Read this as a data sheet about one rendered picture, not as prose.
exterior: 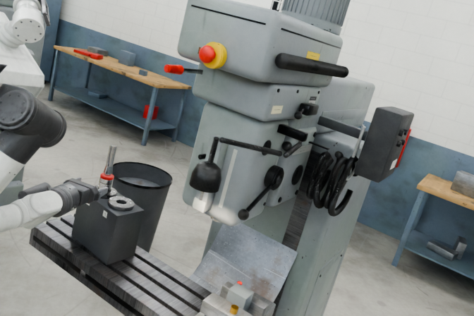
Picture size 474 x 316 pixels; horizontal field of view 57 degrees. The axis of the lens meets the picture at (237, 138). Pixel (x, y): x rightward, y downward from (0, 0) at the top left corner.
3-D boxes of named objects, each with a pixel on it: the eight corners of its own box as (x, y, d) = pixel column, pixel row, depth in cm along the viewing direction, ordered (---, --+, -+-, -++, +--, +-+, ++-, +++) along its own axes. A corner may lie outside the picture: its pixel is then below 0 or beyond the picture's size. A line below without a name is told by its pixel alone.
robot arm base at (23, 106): (4, 143, 91) (41, 101, 92) (-34, 111, 94) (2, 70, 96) (44, 161, 105) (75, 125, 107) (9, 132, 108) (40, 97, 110)
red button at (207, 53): (209, 65, 97) (213, 46, 96) (195, 60, 99) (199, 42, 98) (217, 65, 100) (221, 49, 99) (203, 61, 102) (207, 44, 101)
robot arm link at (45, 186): (77, 206, 131) (52, 219, 120) (53, 221, 134) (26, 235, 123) (57, 173, 131) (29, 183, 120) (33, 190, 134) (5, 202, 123)
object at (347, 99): (290, 142, 128) (310, 75, 124) (228, 117, 139) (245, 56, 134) (363, 128, 197) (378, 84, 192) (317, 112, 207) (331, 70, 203)
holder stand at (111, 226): (106, 265, 148) (118, 212, 144) (70, 235, 160) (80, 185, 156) (134, 256, 158) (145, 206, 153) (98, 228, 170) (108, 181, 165)
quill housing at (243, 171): (233, 233, 118) (264, 120, 111) (175, 202, 128) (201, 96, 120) (265, 216, 135) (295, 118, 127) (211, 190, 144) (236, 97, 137)
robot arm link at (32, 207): (67, 207, 125) (30, 217, 113) (46, 221, 128) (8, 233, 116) (57, 187, 126) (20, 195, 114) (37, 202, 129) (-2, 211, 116)
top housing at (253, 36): (260, 84, 96) (281, 9, 92) (171, 54, 108) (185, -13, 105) (331, 89, 137) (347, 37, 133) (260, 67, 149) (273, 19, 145)
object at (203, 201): (202, 213, 118) (221, 140, 113) (191, 207, 120) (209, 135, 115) (211, 209, 122) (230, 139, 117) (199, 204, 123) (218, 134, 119)
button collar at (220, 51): (219, 71, 99) (225, 45, 98) (198, 64, 102) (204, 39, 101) (223, 71, 101) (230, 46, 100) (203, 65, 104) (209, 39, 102)
